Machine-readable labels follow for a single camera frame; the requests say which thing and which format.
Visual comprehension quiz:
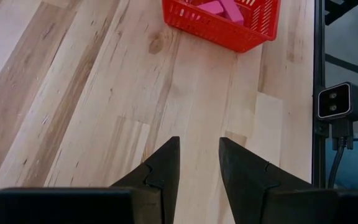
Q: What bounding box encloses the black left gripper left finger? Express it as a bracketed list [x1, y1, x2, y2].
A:
[0, 136, 181, 224]

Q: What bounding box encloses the black table-level camera box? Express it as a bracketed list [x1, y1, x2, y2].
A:
[316, 82, 358, 123]

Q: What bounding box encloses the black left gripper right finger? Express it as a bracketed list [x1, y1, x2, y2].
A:
[218, 137, 358, 224]

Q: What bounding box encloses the black camera USB cable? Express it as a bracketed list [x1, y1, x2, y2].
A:
[327, 119, 354, 190]

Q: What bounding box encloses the red slotted plastic basket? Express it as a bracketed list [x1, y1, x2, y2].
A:
[162, 0, 282, 54]

